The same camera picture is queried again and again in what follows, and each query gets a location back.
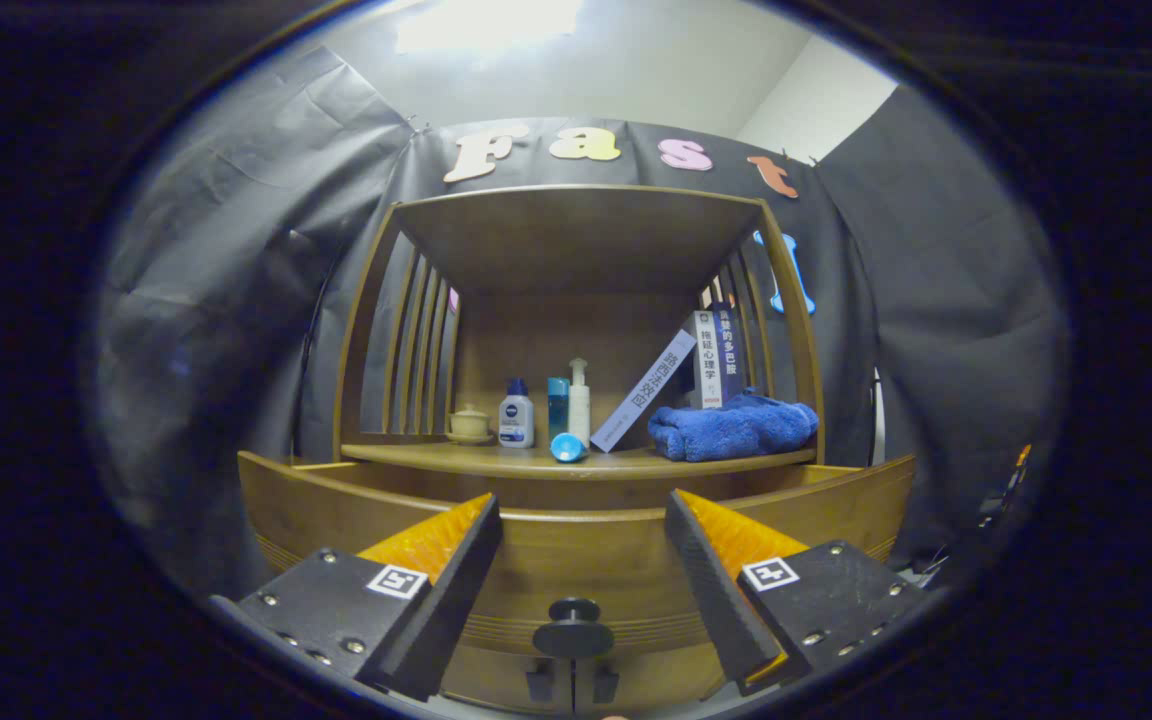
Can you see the wooden cabinet door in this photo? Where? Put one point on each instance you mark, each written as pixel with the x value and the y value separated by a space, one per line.
pixel 496 680
pixel 656 680

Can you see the wooden drawer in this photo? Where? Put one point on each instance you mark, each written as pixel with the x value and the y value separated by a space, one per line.
pixel 576 560

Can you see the wooden cabinet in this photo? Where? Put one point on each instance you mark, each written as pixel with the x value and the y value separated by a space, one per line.
pixel 576 240

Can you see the black tool with orange tip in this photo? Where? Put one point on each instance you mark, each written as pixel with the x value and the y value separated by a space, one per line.
pixel 1011 480

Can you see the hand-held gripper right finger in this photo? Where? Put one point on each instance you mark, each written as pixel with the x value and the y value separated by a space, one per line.
pixel 711 590

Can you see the wooden countertop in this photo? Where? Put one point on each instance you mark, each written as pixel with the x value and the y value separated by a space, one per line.
pixel 496 458

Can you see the cream lidded teacup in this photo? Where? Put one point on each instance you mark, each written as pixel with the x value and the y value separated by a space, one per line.
pixel 469 423

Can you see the clear blue bottle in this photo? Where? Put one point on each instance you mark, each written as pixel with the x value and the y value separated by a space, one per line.
pixel 557 408

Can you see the dark blue book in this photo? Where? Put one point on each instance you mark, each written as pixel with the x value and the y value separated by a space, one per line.
pixel 729 350

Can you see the pale blue leaning book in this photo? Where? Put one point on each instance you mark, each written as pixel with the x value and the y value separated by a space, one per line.
pixel 646 395

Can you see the blue tube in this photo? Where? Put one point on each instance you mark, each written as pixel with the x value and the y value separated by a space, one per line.
pixel 567 447

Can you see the white pump bottle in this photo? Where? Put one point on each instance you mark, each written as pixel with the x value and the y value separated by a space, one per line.
pixel 579 405

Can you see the white lotion bottle blue cap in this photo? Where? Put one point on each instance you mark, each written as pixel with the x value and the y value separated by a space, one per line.
pixel 516 418

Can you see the black drawer knob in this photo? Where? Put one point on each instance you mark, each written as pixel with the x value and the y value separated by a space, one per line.
pixel 573 630

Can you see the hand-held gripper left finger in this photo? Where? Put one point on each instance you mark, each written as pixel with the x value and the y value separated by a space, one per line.
pixel 456 590

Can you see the blue towel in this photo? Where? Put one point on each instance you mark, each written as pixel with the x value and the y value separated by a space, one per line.
pixel 731 428

